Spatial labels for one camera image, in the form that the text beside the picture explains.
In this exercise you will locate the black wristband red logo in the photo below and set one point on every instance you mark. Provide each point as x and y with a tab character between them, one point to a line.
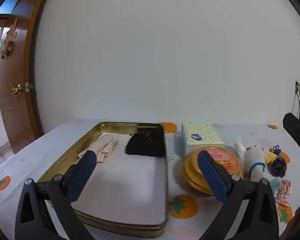
149	144

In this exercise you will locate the pink cloth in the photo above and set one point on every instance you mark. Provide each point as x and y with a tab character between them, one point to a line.
102	147

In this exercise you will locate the brown wooden door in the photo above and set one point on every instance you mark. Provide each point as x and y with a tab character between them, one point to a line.
17	110

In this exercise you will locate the gold rectangular tin tray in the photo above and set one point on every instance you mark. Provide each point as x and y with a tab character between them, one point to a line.
126	194

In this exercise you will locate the persimmon print tablecloth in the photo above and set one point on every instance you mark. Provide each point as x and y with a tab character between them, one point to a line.
36	158

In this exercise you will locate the purple scrunchie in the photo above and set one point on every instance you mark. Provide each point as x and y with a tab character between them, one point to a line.
278	167

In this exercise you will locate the wall power outlet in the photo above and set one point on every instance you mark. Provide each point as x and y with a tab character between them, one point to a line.
297	88

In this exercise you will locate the gold round tin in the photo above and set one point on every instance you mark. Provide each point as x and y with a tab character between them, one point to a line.
201	174

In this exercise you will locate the white knit gloves bundle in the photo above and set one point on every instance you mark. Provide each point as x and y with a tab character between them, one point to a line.
254	163

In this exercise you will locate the brass door knob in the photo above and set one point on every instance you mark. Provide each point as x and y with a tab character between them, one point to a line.
17	90

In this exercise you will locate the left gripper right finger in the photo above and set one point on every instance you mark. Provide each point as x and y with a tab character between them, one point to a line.
260	219

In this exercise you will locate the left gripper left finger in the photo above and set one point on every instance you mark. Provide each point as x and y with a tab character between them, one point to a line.
33	220

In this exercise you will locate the yellow blue tissue pack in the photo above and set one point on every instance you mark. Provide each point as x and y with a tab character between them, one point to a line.
196	135

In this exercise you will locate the pink scrunchie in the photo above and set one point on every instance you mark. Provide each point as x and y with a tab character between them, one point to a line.
284	191

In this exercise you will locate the yellow cloth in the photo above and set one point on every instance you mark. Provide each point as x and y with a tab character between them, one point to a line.
269	157

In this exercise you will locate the gold door ornament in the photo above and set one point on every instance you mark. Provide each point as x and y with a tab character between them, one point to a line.
10	36

